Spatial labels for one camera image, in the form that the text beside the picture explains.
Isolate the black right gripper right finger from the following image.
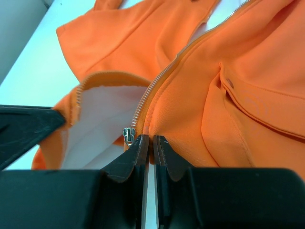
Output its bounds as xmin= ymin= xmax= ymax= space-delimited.
xmin=153 ymin=135 xmax=305 ymax=229

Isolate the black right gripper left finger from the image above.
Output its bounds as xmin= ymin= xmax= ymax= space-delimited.
xmin=0 ymin=135 xmax=149 ymax=229

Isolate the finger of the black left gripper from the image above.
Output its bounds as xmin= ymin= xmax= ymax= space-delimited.
xmin=0 ymin=104 xmax=65 ymax=170

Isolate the orange jacket with pink lining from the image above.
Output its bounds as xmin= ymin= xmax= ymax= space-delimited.
xmin=31 ymin=0 xmax=305 ymax=177

